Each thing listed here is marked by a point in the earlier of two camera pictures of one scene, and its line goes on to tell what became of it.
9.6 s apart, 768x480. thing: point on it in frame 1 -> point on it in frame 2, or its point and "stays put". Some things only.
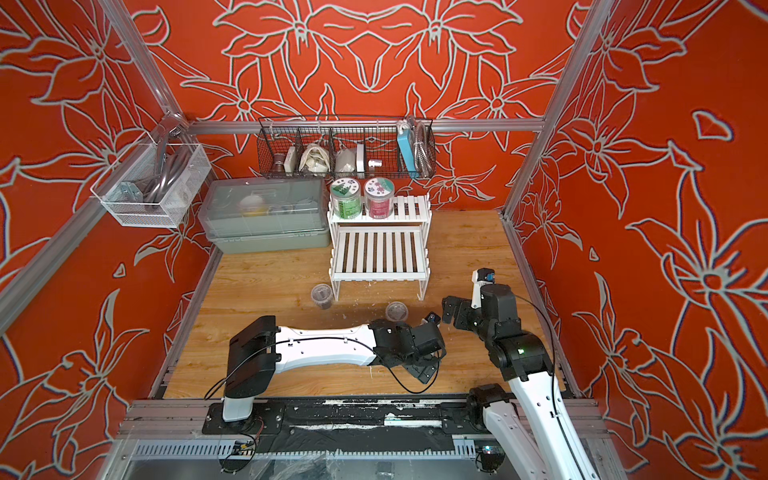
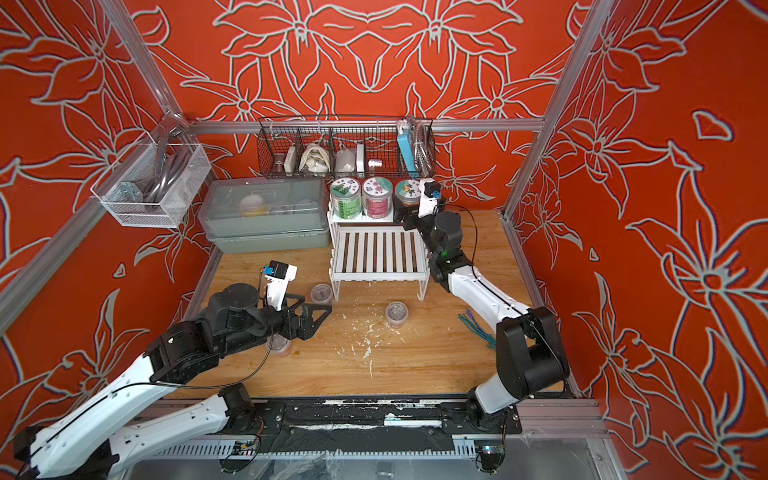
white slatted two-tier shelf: [395, 249] stays put
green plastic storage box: [270, 215] stays put
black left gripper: [422, 372] -> [297, 330]
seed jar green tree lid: [346, 198] stays put
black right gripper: [464, 306] -> [414, 220]
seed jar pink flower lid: [379, 198] stays put
